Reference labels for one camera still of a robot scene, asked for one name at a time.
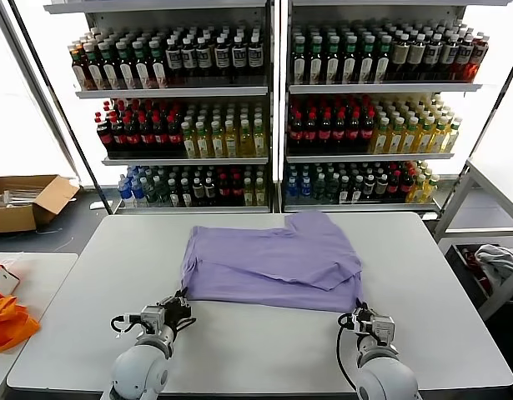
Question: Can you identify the red cloth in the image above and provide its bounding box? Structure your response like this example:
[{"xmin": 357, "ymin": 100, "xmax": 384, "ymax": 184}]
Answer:
[{"xmin": 460, "ymin": 247, "xmax": 490, "ymax": 293}]

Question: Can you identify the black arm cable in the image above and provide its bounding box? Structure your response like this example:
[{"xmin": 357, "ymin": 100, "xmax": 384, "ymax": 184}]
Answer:
[
  {"xmin": 336, "ymin": 312, "xmax": 360, "ymax": 393},
  {"xmin": 109, "ymin": 314, "xmax": 143, "ymax": 335}
]

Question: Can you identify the purple t-shirt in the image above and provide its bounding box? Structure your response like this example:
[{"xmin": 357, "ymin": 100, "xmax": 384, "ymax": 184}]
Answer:
[{"xmin": 180, "ymin": 210, "xmax": 364, "ymax": 313}]

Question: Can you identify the black storage bin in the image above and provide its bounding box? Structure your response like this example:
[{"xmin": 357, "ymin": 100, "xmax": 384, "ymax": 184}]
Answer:
[{"xmin": 443, "ymin": 243, "xmax": 513, "ymax": 322}]

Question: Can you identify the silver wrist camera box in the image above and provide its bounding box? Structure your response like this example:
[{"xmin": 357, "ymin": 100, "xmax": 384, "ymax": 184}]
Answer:
[
  {"xmin": 138, "ymin": 304, "xmax": 166, "ymax": 335},
  {"xmin": 370, "ymin": 315, "xmax": 396, "ymax": 346}
]

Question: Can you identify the black metal pole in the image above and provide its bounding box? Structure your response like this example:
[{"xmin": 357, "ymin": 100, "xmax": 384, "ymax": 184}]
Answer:
[{"xmin": 8, "ymin": 0, "xmax": 114, "ymax": 214}]

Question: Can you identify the small white orange box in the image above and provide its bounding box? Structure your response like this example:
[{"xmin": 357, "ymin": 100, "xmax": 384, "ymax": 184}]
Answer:
[{"xmin": 0, "ymin": 261, "xmax": 22, "ymax": 298}]

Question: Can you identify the grey metal drinks shelf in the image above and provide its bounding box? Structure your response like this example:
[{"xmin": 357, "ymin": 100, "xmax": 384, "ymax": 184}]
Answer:
[
  {"xmin": 43, "ymin": 0, "xmax": 278, "ymax": 216},
  {"xmin": 280, "ymin": 0, "xmax": 513, "ymax": 220}
]

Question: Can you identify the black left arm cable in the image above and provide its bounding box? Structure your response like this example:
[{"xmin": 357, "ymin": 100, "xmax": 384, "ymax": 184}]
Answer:
[{"xmin": 109, "ymin": 314, "xmax": 143, "ymax": 335}]

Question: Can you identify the grey metal frame rack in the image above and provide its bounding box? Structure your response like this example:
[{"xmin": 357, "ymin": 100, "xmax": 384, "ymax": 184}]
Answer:
[{"xmin": 433, "ymin": 157, "xmax": 513, "ymax": 243}]

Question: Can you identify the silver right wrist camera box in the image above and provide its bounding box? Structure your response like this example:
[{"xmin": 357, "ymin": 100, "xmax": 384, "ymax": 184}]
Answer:
[{"xmin": 370, "ymin": 315, "xmax": 396, "ymax": 346}]

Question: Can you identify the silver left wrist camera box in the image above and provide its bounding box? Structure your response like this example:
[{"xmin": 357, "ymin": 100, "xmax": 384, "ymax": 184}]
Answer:
[{"xmin": 138, "ymin": 304, "xmax": 166, "ymax": 335}]

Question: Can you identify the small yellow juice bottle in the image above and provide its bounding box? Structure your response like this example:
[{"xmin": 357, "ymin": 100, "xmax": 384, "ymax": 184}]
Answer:
[
  {"xmin": 405, "ymin": 173, "xmax": 425, "ymax": 204},
  {"xmin": 420, "ymin": 173, "xmax": 440, "ymax": 203}
]

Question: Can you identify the orange cloth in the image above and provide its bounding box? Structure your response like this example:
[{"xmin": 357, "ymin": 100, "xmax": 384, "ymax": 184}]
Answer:
[{"xmin": 0, "ymin": 295, "xmax": 41, "ymax": 355}]

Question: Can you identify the red drink bottle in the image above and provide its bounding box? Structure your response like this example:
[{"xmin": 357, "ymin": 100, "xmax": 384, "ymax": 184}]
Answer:
[
  {"xmin": 454, "ymin": 34, "xmax": 473, "ymax": 83},
  {"xmin": 467, "ymin": 35, "xmax": 490, "ymax": 83}
]

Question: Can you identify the dark bottle blue-white label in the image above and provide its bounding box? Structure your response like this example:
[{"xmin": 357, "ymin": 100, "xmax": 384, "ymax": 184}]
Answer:
[
  {"xmin": 181, "ymin": 36, "xmax": 198, "ymax": 79},
  {"xmin": 231, "ymin": 35, "xmax": 248, "ymax": 78},
  {"xmin": 247, "ymin": 34, "xmax": 264, "ymax": 78},
  {"xmin": 439, "ymin": 33, "xmax": 459, "ymax": 83},
  {"xmin": 165, "ymin": 37, "xmax": 183, "ymax": 79},
  {"xmin": 422, "ymin": 33, "xmax": 443, "ymax": 83},
  {"xmin": 214, "ymin": 35, "xmax": 231, "ymax": 78},
  {"xmin": 196, "ymin": 36, "xmax": 213, "ymax": 78}
]

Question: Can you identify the grey metal beam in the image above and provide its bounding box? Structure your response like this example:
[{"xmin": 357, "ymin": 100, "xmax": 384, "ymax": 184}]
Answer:
[{"xmin": 0, "ymin": 0, "xmax": 82, "ymax": 184}]

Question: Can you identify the small dark bottle beige label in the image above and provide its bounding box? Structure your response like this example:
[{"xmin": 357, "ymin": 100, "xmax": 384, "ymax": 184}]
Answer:
[
  {"xmin": 192, "ymin": 176, "xmax": 206, "ymax": 208},
  {"xmin": 375, "ymin": 173, "xmax": 389, "ymax": 203},
  {"xmin": 204, "ymin": 176, "xmax": 218, "ymax": 208},
  {"xmin": 362, "ymin": 173, "xmax": 376, "ymax": 203}
]

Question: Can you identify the yellow juice bottle green band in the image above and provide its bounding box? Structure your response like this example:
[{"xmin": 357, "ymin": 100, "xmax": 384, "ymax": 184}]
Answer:
[
  {"xmin": 239, "ymin": 117, "xmax": 254, "ymax": 158},
  {"xmin": 209, "ymin": 119, "xmax": 225, "ymax": 158},
  {"xmin": 181, "ymin": 120, "xmax": 198, "ymax": 159},
  {"xmin": 224, "ymin": 118, "xmax": 239, "ymax": 158},
  {"xmin": 385, "ymin": 117, "xmax": 405, "ymax": 154},
  {"xmin": 195, "ymin": 119, "xmax": 212, "ymax": 159},
  {"xmin": 430, "ymin": 116, "xmax": 450, "ymax": 154},
  {"xmin": 443, "ymin": 117, "xmax": 463, "ymax": 153},
  {"xmin": 253, "ymin": 117, "xmax": 268, "ymax": 158},
  {"xmin": 400, "ymin": 117, "xmax": 420, "ymax": 154},
  {"xmin": 415, "ymin": 116, "xmax": 435, "ymax": 154},
  {"xmin": 370, "ymin": 117, "xmax": 390, "ymax": 154}
]

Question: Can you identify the dark tea bottle white label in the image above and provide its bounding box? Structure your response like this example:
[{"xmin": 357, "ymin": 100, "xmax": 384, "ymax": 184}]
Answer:
[
  {"xmin": 324, "ymin": 35, "xmax": 341, "ymax": 84},
  {"xmin": 308, "ymin": 35, "xmax": 324, "ymax": 84},
  {"xmin": 132, "ymin": 39, "xmax": 151, "ymax": 89},
  {"xmin": 291, "ymin": 35, "xmax": 308, "ymax": 84},
  {"xmin": 375, "ymin": 35, "xmax": 392, "ymax": 84},
  {"xmin": 148, "ymin": 38, "xmax": 168, "ymax": 89},
  {"xmin": 83, "ymin": 41, "xmax": 103, "ymax": 91},
  {"xmin": 341, "ymin": 35, "xmax": 358, "ymax": 84},
  {"xmin": 98, "ymin": 40, "xmax": 118, "ymax": 90},
  {"xmin": 358, "ymin": 35, "xmax": 375, "ymax": 84},
  {"xmin": 115, "ymin": 39, "xmax": 135, "ymax": 90}
]

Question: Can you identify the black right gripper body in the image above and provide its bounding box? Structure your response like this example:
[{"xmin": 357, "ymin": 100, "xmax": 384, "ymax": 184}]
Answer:
[{"xmin": 350, "ymin": 318, "xmax": 375, "ymax": 335}]

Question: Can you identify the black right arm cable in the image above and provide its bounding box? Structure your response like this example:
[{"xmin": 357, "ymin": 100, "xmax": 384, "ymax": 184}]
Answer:
[{"xmin": 336, "ymin": 312, "xmax": 360, "ymax": 393}]

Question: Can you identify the grey white crumpled cloth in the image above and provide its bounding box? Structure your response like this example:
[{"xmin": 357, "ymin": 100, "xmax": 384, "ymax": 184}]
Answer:
[{"xmin": 475, "ymin": 244, "xmax": 513, "ymax": 288}]

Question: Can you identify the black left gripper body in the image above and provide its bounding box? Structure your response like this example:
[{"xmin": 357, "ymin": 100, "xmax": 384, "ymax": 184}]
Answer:
[{"xmin": 156, "ymin": 294, "xmax": 193, "ymax": 331}]

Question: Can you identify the open cardboard box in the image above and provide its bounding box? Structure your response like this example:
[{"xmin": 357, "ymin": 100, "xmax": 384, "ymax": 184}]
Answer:
[{"xmin": 0, "ymin": 174, "xmax": 81, "ymax": 235}]

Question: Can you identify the small cola bottle red cap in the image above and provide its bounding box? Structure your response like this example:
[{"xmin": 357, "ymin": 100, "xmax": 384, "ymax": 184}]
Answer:
[
  {"xmin": 399, "ymin": 169, "xmax": 413, "ymax": 202},
  {"xmin": 386, "ymin": 169, "xmax": 401, "ymax": 202},
  {"xmin": 217, "ymin": 172, "xmax": 232, "ymax": 208},
  {"xmin": 230, "ymin": 172, "xmax": 244, "ymax": 208}
]

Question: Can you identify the clear green water bottle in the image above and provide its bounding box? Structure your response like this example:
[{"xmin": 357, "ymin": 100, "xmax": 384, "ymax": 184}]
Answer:
[
  {"xmin": 154, "ymin": 177, "xmax": 170, "ymax": 207},
  {"xmin": 325, "ymin": 172, "xmax": 340, "ymax": 203},
  {"xmin": 312, "ymin": 172, "xmax": 327, "ymax": 203},
  {"xmin": 143, "ymin": 177, "xmax": 158, "ymax": 207}
]

